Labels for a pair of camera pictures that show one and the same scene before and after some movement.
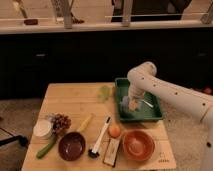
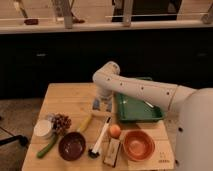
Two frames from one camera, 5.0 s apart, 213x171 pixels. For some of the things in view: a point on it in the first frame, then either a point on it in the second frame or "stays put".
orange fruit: x=114 y=130 stays put
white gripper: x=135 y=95 → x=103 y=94
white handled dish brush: x=93 y=153 stays put
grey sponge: x=124 y=104 → x=102 y=104
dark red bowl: x=72 y=146 stays put
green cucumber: x=48 y=146 stays put
